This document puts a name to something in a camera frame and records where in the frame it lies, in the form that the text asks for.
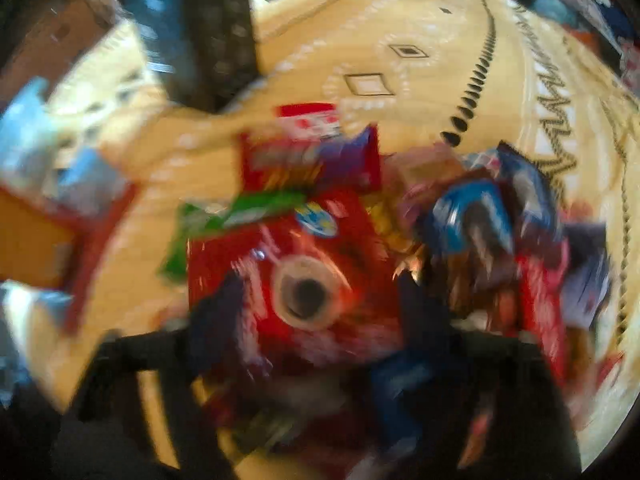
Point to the blue snack packet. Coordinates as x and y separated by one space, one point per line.
468 213

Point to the black blue carton box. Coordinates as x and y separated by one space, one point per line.
202 51

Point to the green snack packet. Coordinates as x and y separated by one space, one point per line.
207 218

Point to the red coffee snack bag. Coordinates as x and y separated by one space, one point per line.
309 290

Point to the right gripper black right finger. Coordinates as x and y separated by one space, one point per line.
464 404

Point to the yellow patterned bed sheet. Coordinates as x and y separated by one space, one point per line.
473 71

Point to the orange red cardboard box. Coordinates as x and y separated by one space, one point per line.
47 246

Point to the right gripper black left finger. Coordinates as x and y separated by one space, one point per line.
105 433

